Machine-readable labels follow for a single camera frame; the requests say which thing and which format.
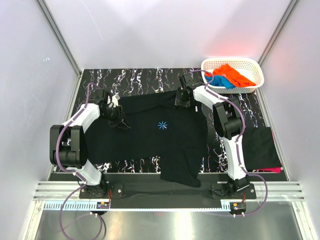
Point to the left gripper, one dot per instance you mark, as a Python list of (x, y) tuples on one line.
[(122, 125)]

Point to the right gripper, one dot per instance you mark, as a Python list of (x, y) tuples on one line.
[(178, 102)]

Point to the black polo shirt blue logo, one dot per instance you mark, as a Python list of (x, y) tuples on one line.
[(178, 136)]

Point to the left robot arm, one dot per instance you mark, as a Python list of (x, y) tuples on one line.
[(68, 146)]

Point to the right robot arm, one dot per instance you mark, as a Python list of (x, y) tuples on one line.
[(229, 124)]

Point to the blue t shirt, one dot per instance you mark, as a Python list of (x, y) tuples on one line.
[(219, 81)]

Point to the orange t shirt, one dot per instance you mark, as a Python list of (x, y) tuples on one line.
[(232, 75)]

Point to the white plastic laundry basket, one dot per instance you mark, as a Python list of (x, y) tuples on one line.
[(245, 66)]

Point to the folded black t shirt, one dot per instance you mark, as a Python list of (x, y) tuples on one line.
[(259, 149)]

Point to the folded magenta t shirt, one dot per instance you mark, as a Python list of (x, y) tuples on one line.
[(276, 170)]

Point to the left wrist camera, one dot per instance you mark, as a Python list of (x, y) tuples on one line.
[(102, 96)]

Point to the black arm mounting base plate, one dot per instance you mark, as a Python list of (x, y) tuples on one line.
[(147, 202)]

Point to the aluminium front rail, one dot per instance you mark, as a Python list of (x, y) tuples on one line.
[(274, 190)]

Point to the right aluminium frame post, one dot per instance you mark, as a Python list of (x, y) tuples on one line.
[(289, 10)]

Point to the aluminium frame post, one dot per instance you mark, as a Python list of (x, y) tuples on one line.
[(289, 10), (58, 35)]

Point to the left aluminium frame post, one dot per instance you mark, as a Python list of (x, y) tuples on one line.
[(58, 35)]

